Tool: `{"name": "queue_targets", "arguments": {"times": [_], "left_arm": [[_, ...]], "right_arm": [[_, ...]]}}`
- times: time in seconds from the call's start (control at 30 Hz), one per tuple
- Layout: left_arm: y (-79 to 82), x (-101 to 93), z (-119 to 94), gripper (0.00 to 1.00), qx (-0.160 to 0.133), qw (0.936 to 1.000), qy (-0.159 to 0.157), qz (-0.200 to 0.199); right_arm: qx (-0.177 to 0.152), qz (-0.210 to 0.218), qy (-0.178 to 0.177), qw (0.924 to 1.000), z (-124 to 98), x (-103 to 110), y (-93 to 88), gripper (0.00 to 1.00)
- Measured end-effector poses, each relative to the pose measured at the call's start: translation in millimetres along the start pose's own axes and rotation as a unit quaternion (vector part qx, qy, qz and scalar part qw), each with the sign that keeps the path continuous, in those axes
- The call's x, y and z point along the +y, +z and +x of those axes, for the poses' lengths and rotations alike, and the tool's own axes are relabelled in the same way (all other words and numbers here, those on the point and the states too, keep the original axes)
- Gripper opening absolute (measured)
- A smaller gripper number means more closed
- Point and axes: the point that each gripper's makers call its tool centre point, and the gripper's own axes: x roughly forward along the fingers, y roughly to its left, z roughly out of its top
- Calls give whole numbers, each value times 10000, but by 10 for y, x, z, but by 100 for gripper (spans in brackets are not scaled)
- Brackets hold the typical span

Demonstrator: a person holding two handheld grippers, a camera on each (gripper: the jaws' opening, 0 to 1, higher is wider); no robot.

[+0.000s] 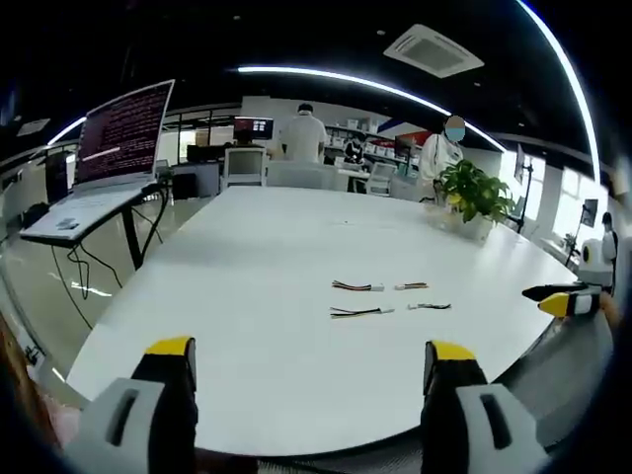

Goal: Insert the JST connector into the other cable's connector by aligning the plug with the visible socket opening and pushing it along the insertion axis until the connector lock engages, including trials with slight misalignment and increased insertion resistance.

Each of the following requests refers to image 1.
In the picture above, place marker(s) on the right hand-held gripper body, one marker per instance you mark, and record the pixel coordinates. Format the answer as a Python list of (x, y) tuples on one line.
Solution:
[(595, 261)]

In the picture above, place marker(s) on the white office chair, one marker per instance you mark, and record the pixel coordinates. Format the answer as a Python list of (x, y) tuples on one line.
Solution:
[(244, 167)]

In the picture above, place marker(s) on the long ceiling light strip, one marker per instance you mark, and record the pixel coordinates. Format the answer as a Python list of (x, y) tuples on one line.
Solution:
[(573, 79)]

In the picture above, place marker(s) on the open silver laptop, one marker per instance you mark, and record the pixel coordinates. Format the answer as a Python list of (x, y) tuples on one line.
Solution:
[(121, 133)]

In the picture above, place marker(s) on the desktop monitor red screen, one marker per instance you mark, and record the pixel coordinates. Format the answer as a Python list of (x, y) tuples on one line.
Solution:
[(254, 129)]

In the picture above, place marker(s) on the person's clothing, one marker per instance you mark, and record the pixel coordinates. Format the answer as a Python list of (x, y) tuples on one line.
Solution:
[(29, 390)]

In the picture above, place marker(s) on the curved ceiling light strip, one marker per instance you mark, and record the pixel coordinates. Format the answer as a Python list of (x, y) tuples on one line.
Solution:
[(345, 79)]

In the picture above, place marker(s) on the green potted plant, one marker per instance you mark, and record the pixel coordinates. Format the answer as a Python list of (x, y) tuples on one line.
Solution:
[(474, 190)]

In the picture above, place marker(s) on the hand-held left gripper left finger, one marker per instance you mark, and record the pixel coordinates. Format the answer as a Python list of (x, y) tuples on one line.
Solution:
[(148, 405)]

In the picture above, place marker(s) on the small dark monitor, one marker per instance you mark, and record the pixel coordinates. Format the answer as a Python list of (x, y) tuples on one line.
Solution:
[(56, 177)]

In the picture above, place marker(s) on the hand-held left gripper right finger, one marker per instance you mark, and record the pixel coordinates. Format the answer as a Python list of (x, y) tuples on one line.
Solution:
[(464, 410)]

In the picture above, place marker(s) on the ceiling air conditioner vent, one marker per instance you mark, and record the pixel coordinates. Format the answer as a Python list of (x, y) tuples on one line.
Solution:
[(433, 50)]

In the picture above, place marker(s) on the black-legged laptop stand table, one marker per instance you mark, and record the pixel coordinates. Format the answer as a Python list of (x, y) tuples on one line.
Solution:
[(132, 232)]

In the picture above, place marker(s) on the white storage shelves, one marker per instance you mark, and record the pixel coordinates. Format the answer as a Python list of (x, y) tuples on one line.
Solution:
[(375, 143)]

